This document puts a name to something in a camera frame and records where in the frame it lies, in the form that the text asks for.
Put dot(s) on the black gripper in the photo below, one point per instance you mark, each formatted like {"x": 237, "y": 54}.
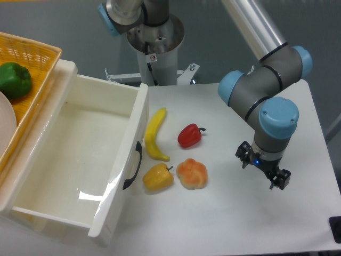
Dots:
{"x": 266, "y": 162}

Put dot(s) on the round orange bread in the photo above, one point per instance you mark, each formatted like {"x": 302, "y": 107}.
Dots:
{"x": 192, "y": 174}

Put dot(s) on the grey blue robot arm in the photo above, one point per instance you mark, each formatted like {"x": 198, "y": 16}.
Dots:
{"x": 253, "y": 96}

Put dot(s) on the red bell pepper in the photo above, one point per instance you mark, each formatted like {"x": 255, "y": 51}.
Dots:
{"x": 190, "y": 135}

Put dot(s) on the black object at table edge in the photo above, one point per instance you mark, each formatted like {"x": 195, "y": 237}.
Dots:
{"x": 335, "y": 226}

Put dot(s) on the yellow bell pepper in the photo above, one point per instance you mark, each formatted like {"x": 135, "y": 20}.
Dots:
{"x": 158, "y": 177}

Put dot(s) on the yellow banana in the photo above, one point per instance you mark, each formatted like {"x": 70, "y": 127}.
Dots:
{"x": 150, "y": 137}

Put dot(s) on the white plastic drawer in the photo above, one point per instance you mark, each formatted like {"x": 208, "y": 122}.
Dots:
{"x": 77, "y": 179}

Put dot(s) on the yellow woven basket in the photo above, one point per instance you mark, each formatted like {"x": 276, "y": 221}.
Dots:
{"x": 26, "y": 66}

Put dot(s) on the white plate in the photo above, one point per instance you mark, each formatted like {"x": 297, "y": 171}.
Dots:
{"x": 8, "y": 123}

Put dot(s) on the green bell pepper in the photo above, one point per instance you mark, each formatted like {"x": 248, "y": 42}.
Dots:
{"x": 15, "y": 80}

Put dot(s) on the black drawer handle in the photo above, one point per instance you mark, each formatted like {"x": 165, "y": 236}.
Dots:
{"x": 136, "y": 163}

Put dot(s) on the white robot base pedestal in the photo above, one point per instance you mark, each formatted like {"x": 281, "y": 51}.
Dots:
{"x": 156, "y": 49}

